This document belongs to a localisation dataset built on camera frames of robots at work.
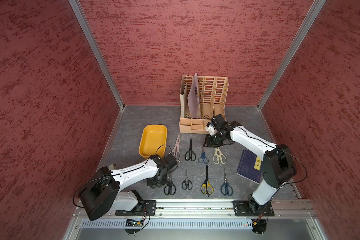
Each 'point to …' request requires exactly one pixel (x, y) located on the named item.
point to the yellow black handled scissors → (206, 187)
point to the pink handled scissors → (175, 151)
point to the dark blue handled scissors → (226, 189)
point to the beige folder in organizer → (183, 96)
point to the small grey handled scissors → (187, 183)
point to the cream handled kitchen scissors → (219, 157)
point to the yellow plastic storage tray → (153, 140)
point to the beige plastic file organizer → (212, 92)
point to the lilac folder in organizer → (193, 99)
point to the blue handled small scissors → (203, 158)
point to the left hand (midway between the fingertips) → (157, 186)
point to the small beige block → (111, 167)
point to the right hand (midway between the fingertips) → (206, 147)
